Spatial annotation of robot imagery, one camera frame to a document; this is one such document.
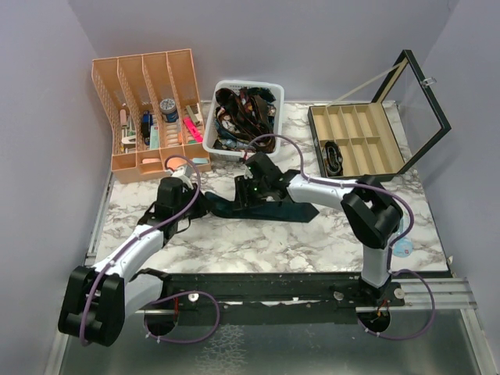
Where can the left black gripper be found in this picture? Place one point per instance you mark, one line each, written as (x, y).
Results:
(201, 210)

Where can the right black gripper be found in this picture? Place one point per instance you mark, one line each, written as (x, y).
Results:
(242, 196)

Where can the dark green tie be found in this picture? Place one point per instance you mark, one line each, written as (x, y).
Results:
(271, 211)

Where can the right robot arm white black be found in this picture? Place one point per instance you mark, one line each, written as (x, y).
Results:
(372, 214)

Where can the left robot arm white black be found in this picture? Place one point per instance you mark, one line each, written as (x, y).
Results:
(111, 275)

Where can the pile of patterned ties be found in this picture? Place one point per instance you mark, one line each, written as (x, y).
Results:
(243, 118)

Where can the light blue eraser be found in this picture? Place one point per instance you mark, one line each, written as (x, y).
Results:
(200, 161)

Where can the white plastic basket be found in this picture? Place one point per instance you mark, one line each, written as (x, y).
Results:
(235, 85)

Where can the pink highlighter marker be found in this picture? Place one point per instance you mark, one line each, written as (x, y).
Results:
(193, 130)

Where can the blue round tin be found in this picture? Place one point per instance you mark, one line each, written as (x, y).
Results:
(168, 108)

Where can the rolled patterned tie in box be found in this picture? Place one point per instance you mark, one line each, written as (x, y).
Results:
(332, 159)

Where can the orange desk file organizer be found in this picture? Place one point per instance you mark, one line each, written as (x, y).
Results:
(130, 89)

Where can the black tie storage box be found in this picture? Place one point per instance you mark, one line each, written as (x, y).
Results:
(385, 125)

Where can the light blue scissors package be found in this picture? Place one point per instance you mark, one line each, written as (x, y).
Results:
(402, 248)

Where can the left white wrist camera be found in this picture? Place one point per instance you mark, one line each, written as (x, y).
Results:
(182, 172)

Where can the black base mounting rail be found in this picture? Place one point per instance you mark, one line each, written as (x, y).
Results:
(268, 285)

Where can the aluminium frame rail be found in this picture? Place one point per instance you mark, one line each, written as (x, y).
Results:
(417, 294)

